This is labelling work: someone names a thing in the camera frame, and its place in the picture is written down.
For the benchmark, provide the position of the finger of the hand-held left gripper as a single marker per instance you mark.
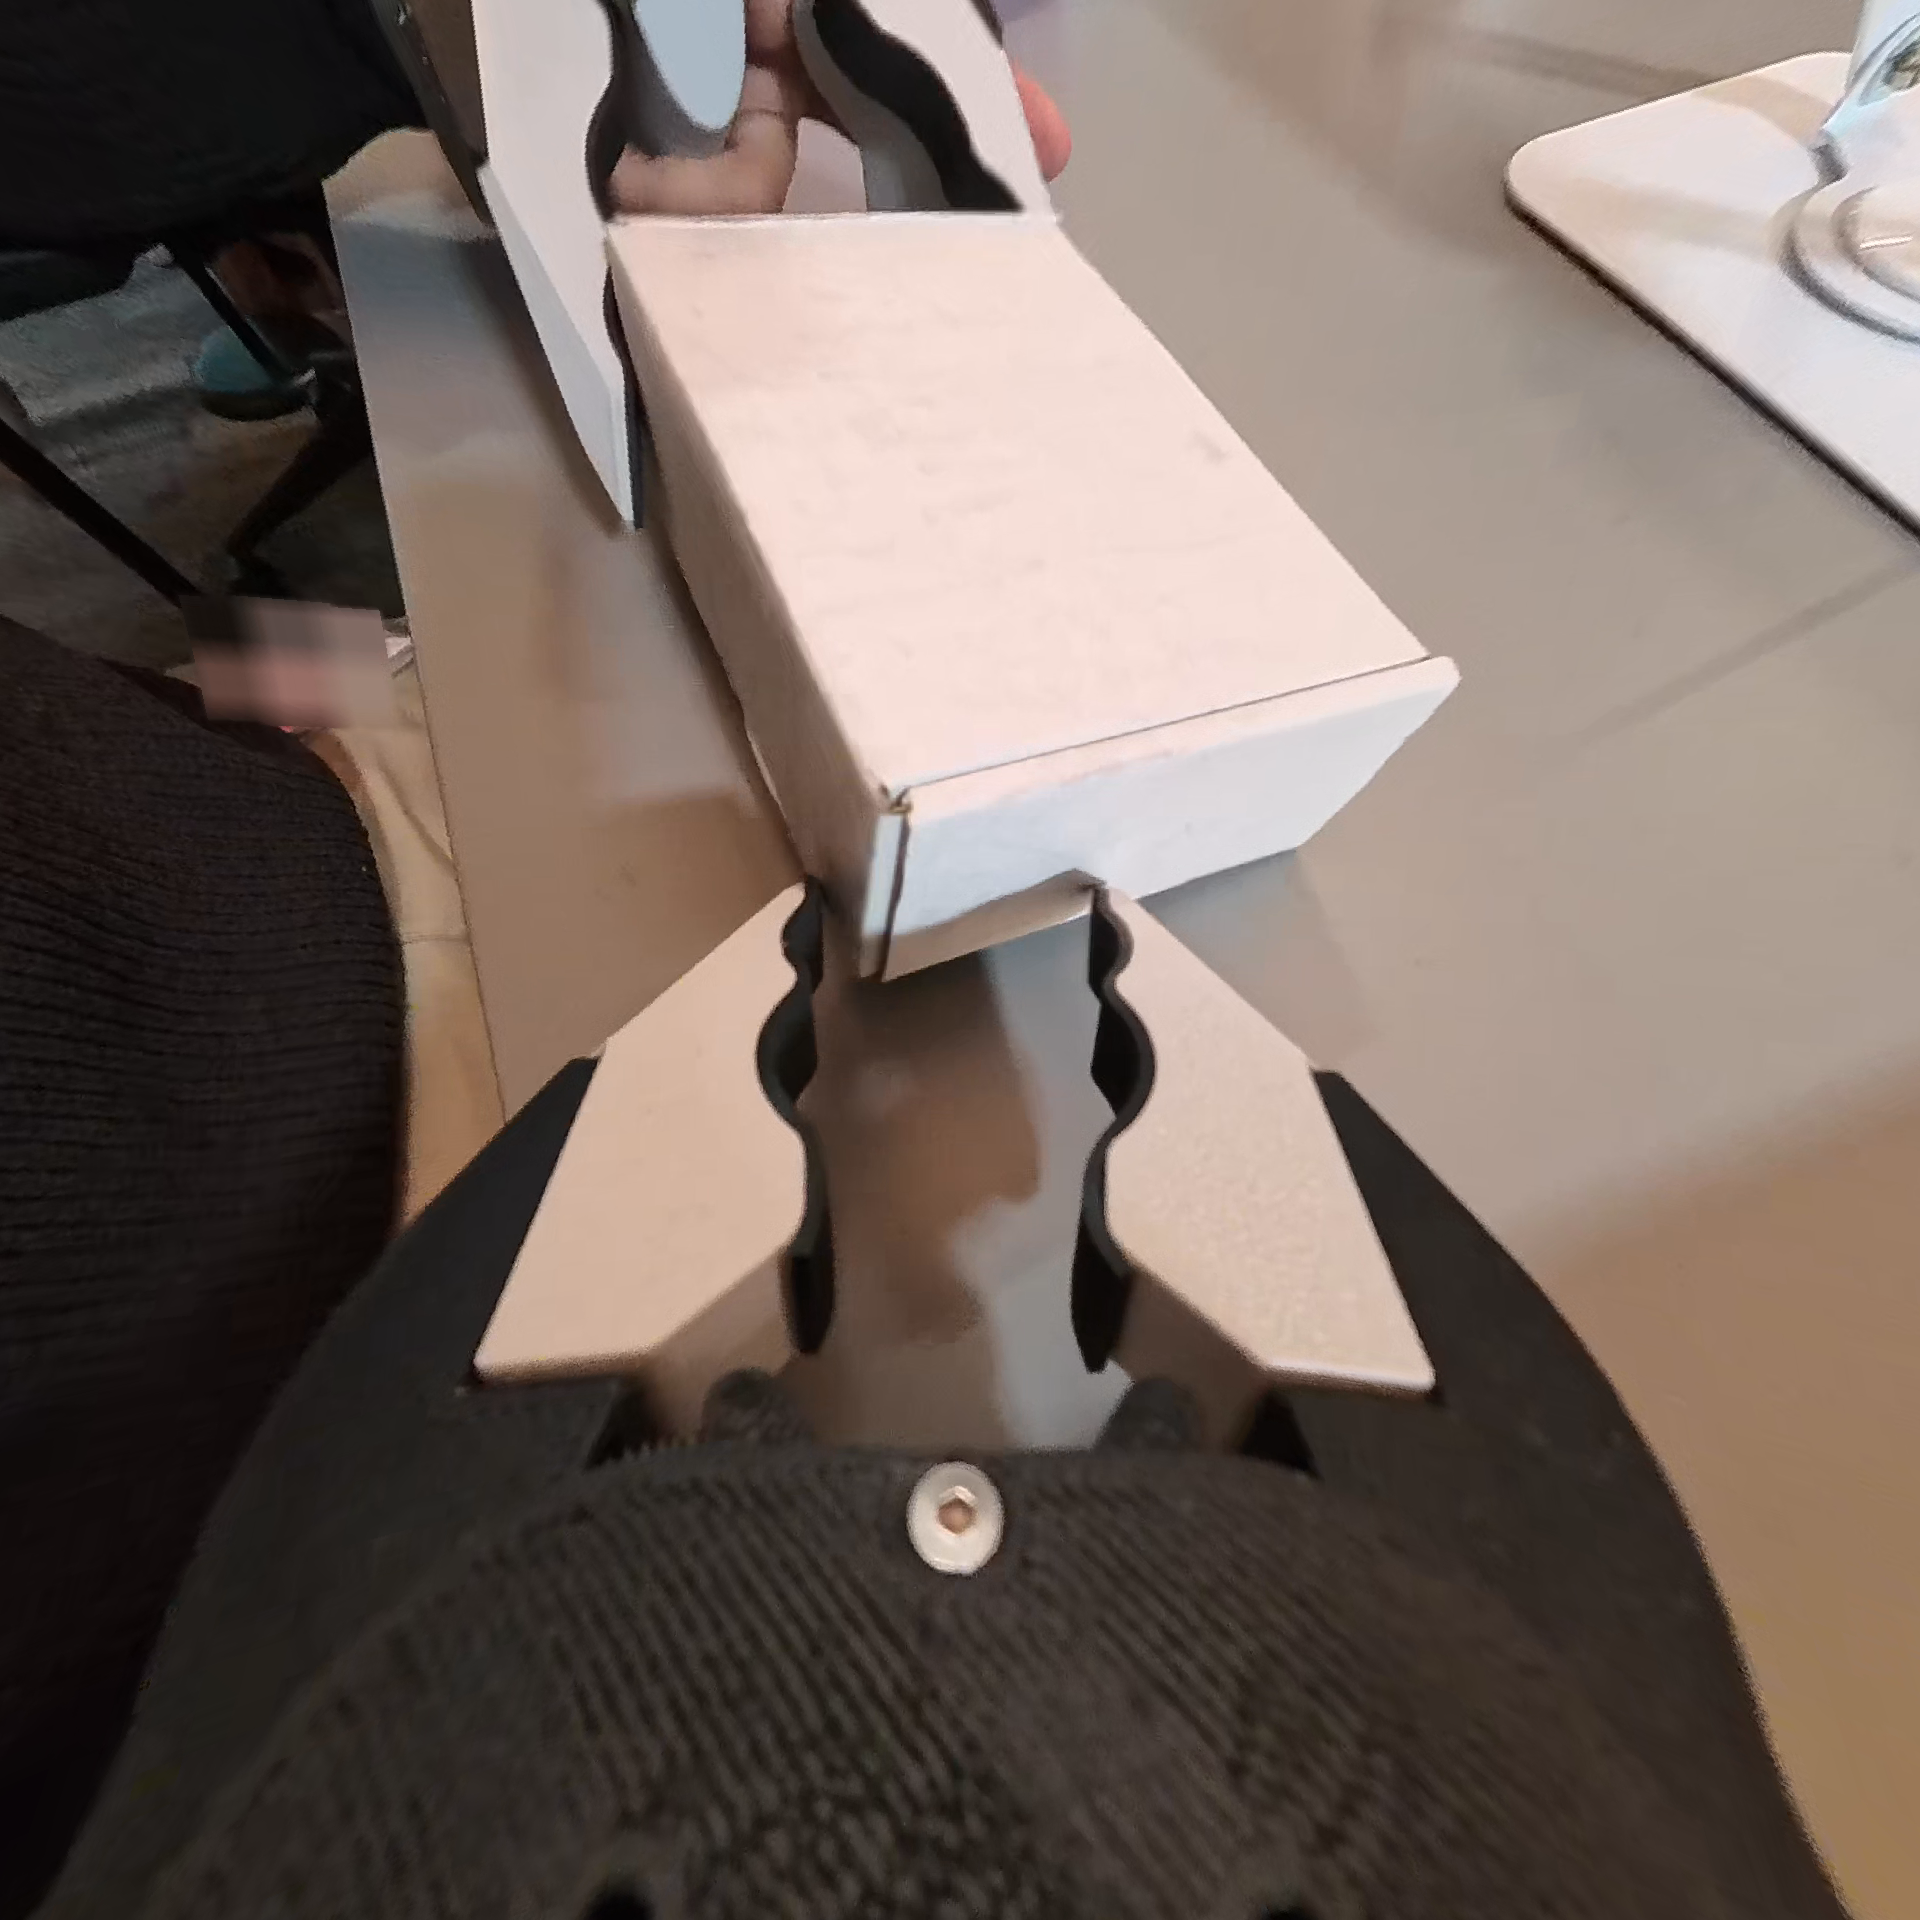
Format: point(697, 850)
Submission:
point(547, 229)
point(990, 78)

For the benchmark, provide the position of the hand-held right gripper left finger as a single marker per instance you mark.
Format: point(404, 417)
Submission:
point(663, 1199)

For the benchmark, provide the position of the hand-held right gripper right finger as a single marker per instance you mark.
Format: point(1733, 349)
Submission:
point(1264, 1199)

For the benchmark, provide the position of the white cardboard mailer box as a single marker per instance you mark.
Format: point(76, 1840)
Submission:
point(970, 528)

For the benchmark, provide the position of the person's left hand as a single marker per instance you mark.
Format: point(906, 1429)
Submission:
point(781, 134)

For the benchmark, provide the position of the person's dark clothing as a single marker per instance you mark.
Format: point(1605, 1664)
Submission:
point(161, 1125)

